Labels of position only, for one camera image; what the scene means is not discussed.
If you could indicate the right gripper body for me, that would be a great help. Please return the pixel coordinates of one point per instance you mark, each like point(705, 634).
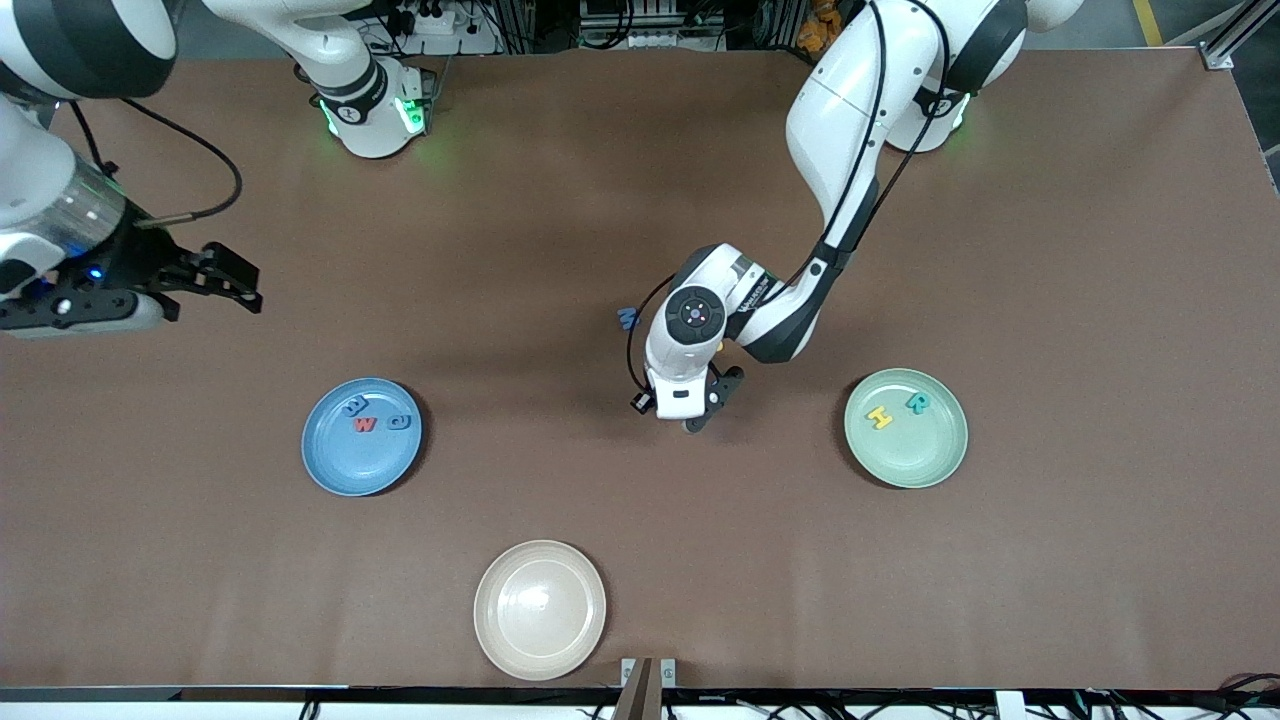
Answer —
point(143, 258)

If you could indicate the blue capital letter M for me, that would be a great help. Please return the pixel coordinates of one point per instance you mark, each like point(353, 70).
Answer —
point(626, 320)

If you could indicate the blue lowercase letter m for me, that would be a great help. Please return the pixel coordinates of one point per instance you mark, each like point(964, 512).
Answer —
point(352, 408)

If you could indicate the yellow capital letter H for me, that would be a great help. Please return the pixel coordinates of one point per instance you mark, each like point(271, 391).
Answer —
point(879, 418)

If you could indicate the red lowercase letter w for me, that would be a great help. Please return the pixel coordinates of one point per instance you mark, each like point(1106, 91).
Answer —
point(366, 425)

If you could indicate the blue lowercase letter e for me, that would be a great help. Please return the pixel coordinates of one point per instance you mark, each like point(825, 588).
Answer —
point(399, 422)

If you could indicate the teal capital letter R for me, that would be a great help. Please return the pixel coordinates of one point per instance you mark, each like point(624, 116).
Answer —
point(917, 408)

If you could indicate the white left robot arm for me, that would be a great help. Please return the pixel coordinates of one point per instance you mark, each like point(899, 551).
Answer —
point(840, 100)

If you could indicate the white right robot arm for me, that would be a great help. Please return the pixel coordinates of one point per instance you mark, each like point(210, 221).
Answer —
point(40, 170)

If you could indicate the blue plate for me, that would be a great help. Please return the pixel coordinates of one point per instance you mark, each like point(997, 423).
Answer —
point(350, 465)

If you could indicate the beige plate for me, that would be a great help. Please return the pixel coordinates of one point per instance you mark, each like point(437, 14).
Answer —
point(540, 610)

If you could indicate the green plate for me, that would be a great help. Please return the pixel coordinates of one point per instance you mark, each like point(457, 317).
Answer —
point(915, 455)

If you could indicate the white power strip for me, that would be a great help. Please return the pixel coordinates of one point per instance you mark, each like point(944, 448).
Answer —
point(440, 25)

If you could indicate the metal electronics rack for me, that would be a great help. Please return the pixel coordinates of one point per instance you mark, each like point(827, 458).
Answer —
point(650, 20)

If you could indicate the orange snack bags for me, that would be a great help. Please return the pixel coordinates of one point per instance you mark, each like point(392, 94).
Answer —
point(815, 35)

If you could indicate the table edge post bracket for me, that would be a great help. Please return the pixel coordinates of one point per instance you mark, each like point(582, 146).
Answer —
point(640, 690)

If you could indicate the aluminium frame profile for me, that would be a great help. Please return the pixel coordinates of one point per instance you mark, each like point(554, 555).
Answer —
point(1235, 35)

